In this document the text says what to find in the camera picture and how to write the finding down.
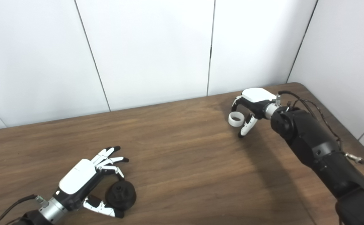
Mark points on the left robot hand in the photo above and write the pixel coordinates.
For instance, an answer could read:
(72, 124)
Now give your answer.
(77, 176)

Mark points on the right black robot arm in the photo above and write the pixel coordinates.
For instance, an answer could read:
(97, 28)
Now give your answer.
(319, 150)

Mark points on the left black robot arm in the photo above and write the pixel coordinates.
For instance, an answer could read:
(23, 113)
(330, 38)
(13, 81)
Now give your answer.
(49, 211)

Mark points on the round black part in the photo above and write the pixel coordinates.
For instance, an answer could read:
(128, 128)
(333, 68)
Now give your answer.
(121, 195)

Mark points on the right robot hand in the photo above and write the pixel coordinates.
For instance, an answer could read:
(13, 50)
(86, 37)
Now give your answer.
(256, 95)

